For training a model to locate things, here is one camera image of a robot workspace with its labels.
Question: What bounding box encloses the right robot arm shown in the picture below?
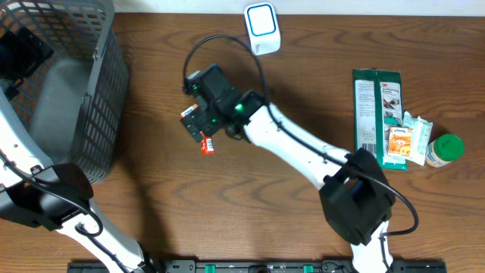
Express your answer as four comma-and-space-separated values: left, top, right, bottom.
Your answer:
181, 64, 396, 272

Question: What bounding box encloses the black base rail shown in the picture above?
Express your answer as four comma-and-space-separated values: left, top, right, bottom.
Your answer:
67, 259, 448, 273

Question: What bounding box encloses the white barcode scanner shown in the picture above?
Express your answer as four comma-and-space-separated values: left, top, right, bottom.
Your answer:
243, 2, 281, 56

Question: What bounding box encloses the grey plastic mesh basket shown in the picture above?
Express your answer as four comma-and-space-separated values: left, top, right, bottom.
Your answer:
1, 0, 129, 183

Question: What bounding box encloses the green 3M package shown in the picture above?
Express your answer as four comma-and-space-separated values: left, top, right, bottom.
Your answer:
352, 68, 408, 171

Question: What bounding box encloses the white toilet wipes pack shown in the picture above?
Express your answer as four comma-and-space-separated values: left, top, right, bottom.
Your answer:
402, 111, 433, 165

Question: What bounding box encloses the orange white tissue pack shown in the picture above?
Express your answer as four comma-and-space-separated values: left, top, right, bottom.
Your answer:
388, 127, 413, 158

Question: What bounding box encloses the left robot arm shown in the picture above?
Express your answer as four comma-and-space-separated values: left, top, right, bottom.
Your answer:
1, 23, 160, 272

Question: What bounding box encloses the red snack packet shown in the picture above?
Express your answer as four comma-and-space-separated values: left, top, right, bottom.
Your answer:
201, 132, 214, 155

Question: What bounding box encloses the green lid seasoning jar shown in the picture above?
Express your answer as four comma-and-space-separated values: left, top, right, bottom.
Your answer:
425, 133, 465, 168

